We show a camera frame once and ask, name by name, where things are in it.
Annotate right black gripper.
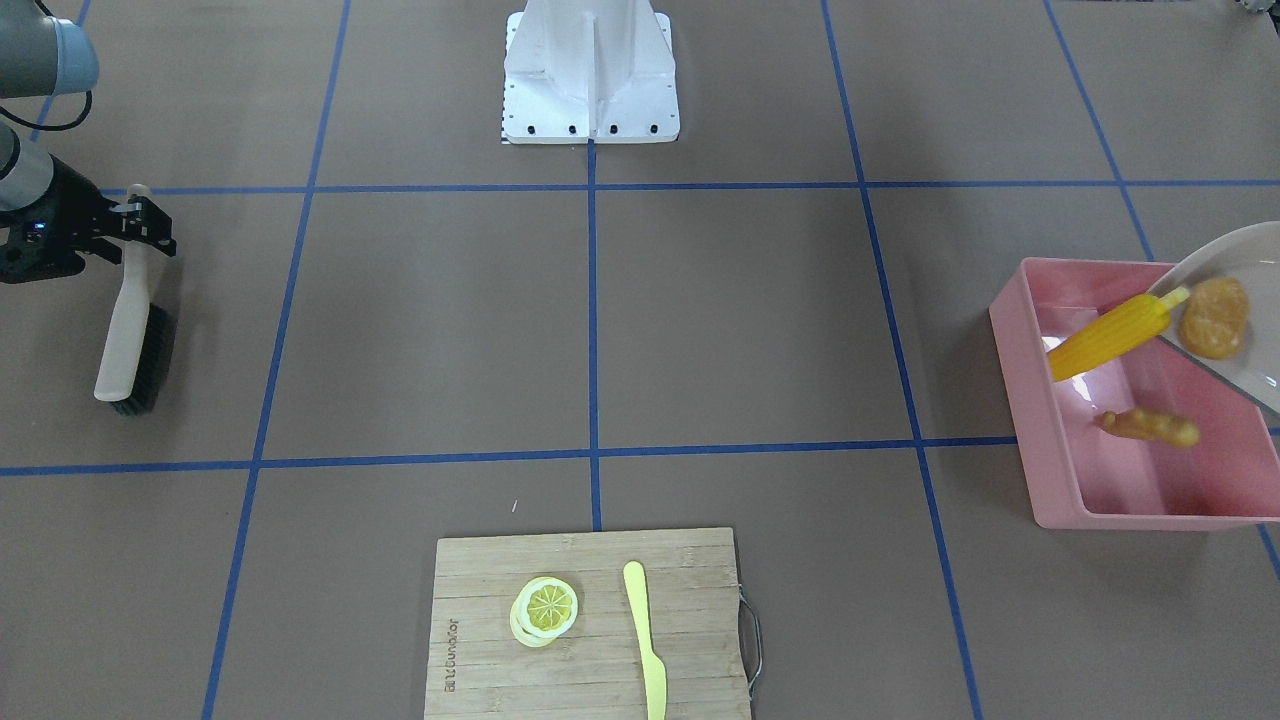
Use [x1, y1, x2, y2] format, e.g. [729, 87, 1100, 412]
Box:
[1, 155, 178, 284]

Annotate beige hand brush black bristles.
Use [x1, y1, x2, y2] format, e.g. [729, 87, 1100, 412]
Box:
[93, 184, 175, 416]

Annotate yellow toy corn cob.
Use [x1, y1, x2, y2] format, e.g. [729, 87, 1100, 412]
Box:
[1046, 286, 1190, 382]

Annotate tan toy ginger root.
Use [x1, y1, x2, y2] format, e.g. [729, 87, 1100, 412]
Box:
[1093, 407, 1201, 448]

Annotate brown toy potato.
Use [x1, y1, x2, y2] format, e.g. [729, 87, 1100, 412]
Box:
[1178, 277, 1251, 360]

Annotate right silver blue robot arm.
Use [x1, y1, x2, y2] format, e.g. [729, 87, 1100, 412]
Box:
[1, 1, 177, 290]

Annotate pink plastic bin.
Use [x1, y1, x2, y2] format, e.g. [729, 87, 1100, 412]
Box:
[989, 258, 1279, 530]

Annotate yellow toy lemon slice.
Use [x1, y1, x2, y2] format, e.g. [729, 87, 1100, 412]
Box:
[509, 577, 579, 648]

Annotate yellow plastic knife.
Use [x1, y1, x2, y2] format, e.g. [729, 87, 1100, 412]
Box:
[623, 560, 669, 719]

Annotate bamboo cutting board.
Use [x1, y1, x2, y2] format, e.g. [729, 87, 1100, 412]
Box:
[424, 527, 753, 719]

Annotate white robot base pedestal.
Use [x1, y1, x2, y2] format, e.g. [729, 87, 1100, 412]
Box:
[500, 1, 681, 145]

